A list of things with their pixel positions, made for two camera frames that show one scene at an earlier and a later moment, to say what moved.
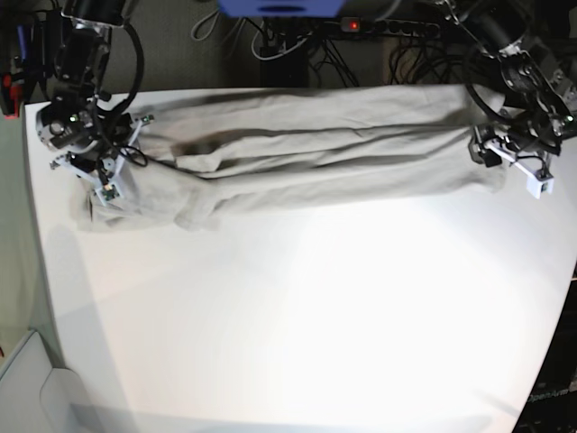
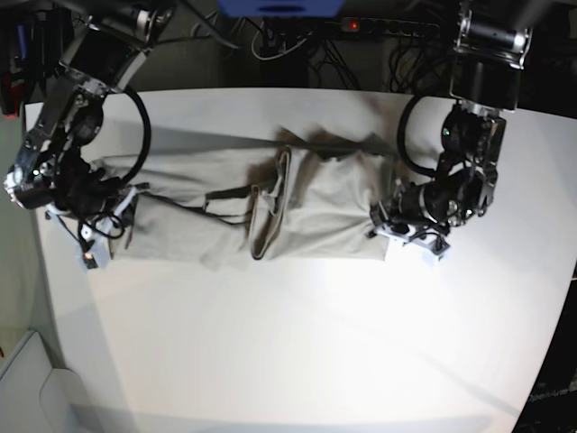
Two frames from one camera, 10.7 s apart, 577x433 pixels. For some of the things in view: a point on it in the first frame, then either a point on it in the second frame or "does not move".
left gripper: (103, 163) to (108, 219)
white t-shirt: (233, 156) to (299, 196)
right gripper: (524, 147) to (410, 215)
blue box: (281, 8) does not move
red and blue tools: (13, 82) does not move
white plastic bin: (36, 398) does not move
